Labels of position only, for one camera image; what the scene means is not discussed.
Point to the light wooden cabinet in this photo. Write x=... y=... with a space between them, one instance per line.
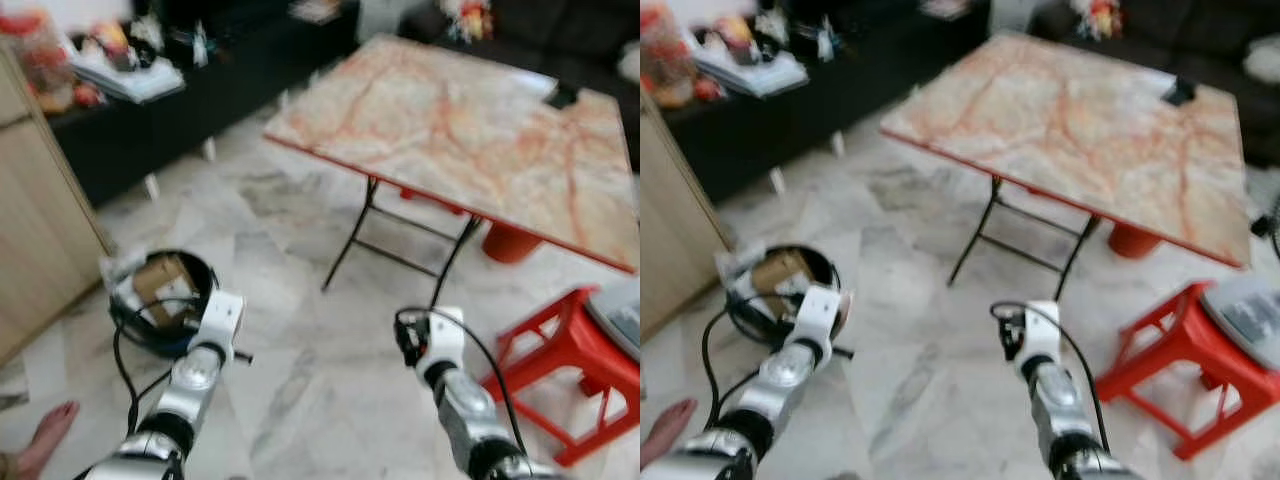
x=40 y=220
x=675 y=230

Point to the black round rubbish bin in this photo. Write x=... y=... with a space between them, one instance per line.
x=150 y=335
x=760 y=325

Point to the red plastic bucket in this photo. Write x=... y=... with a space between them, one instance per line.
x=510 y=245
x=1132 y=242

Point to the grey appliance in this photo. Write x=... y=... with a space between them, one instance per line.
x=618 y=315
x=1245 y=312

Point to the white cushion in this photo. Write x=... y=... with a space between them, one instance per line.
x=1264 y=58

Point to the clear bag of red snacks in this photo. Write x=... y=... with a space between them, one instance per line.
x=40 y=60
x=668 y=55

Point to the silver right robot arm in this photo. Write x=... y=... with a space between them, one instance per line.
x=465 y=410
x=1062 y=410

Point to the red plastic stool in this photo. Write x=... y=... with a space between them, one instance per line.
x=560 y=345
x=1170 y=350

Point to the white book stack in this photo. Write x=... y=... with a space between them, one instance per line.
x=755 y=72
x=130 y=80

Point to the black low console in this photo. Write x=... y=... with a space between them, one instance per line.
x=880 y=100
x=220 y=100

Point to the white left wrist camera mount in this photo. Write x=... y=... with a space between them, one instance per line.
x=822 y=310
x=222 y=315

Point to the colourful toy figure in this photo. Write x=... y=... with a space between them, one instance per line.
x=468 y=18
x=1100 y=17

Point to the brown cardboard piece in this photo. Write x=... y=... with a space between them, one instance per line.
x=782 y=275
x=162 y=285

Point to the small black box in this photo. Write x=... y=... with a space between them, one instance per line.
x=562 y=96
x=1180 y=91

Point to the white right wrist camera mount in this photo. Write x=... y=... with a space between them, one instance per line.
x=1042 y=332
x=445 y=338

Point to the marble pattern folding table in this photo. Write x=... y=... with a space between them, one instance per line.
x=460 y=130
x=1080 y=130

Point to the person's bare foot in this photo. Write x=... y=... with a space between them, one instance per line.
x=45 y=435
x=668 y=430

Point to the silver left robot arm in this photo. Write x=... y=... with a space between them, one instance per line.
x=790 y=372
x=190 y=385

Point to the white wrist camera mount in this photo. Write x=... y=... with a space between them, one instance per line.
x=1042 y=332
x=822 y=310
x=445 y=338
x=222 y=315

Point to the white plastic wrapper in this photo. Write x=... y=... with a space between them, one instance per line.
x=122 y=285
x=735 y=272

